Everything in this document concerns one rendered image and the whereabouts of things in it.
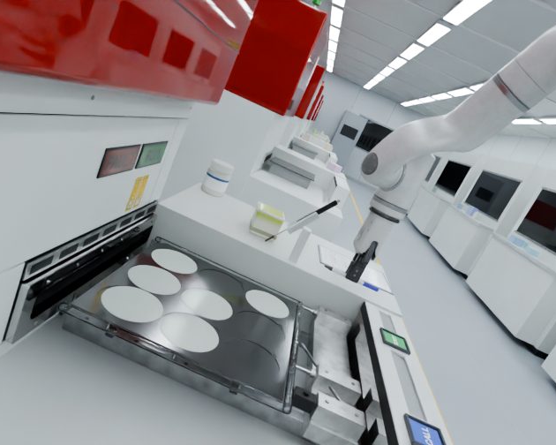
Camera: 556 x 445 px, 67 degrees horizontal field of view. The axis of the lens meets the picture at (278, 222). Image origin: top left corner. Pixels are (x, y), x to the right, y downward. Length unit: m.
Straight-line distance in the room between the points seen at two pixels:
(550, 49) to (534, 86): 0.06
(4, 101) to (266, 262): 0.67
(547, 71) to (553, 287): 4.52
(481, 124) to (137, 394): 0.75
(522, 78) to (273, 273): 0.62
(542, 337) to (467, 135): 4.65
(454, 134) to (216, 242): 0.55
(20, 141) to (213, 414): 0.47
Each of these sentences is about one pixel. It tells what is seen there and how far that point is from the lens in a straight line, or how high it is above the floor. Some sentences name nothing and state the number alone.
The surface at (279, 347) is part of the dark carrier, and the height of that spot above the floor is 0.90.
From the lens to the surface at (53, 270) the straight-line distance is 0.68.
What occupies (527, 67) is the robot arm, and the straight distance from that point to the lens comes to 0.87.
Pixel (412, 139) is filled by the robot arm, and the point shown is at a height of 1.33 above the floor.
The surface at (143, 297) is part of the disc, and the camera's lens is 0.75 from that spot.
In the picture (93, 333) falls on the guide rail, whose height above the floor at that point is 0.84.
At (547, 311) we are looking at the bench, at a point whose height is 0.49.
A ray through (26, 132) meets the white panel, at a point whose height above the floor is 1.15.
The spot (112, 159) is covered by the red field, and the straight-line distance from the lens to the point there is 0.69.
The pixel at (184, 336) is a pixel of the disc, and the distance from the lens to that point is 0.70.
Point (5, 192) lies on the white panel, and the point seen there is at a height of 1.09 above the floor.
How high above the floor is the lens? 1.28
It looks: 15 degrees down
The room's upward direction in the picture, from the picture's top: 25 degrees clockwise
